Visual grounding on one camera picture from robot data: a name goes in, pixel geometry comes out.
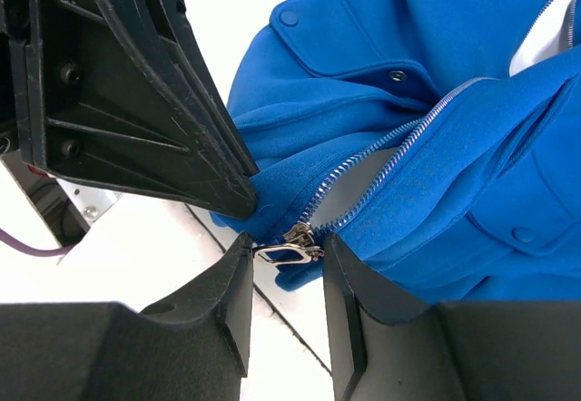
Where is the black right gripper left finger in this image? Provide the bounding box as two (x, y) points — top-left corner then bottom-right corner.
(1, 233), (253, 400)

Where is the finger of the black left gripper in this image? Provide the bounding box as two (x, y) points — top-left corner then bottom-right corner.
(1, 0), (258, 220)

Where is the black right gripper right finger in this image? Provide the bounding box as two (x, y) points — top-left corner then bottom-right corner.
(323, 234), (580, 400)

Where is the blue zip-up jacket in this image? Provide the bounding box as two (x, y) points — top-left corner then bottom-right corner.
(213, 0), (580, 303)

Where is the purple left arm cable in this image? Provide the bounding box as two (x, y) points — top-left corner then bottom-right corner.
(0, 226), (76, 258)

